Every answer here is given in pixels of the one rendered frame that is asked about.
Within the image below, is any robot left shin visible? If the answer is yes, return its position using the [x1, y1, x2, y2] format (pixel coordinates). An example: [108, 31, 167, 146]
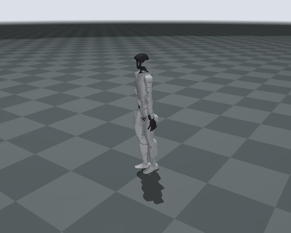
[147, 141, 158, 167]

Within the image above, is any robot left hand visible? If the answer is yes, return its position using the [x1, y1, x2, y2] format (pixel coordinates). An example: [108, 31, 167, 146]
[148, 115, 157, 131]

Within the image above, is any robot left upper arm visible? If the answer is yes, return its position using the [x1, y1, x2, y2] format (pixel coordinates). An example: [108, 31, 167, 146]
[144, 75, 153, 102]

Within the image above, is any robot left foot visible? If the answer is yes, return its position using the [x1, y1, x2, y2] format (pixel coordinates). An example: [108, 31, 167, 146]
[143, 163, 159, 174]

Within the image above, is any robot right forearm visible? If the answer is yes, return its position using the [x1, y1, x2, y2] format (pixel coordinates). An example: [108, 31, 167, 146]
[136, 95, 142, 106]

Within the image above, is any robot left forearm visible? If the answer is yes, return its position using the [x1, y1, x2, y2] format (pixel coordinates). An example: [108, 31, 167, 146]
[146, 96, 154, 118]

